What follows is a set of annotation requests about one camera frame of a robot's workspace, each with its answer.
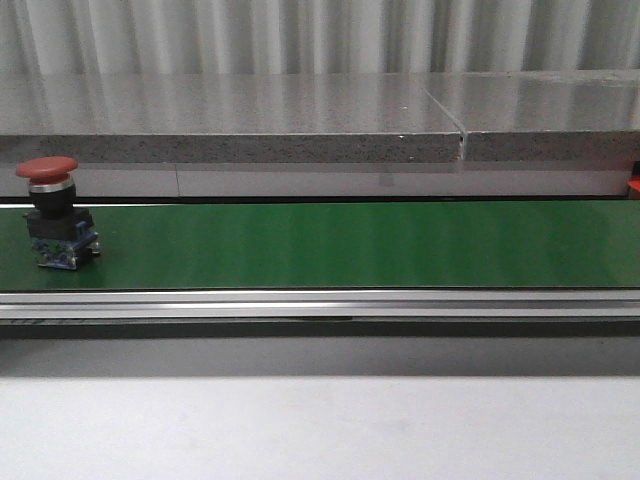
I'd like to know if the red mushroom push button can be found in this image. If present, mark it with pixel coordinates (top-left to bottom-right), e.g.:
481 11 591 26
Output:
16 156 100 271

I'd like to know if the green conveyor belt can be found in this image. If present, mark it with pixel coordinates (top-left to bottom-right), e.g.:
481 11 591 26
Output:
1 200 639 291

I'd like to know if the grey speckled stone slab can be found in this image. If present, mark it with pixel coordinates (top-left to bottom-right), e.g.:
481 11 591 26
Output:
1 74 461 164

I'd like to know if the white panel under slabs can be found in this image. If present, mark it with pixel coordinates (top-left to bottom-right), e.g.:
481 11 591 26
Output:
0 160 629 199

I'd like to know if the red plastic tray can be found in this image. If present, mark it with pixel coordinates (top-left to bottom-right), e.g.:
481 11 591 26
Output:
627 175 640 200

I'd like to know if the white pleated curtain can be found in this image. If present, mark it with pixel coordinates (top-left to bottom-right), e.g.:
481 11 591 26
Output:
1 1 639 75

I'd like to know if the aluminium conveyor side rail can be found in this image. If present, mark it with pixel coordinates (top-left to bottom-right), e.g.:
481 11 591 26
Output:
1 288 639 326

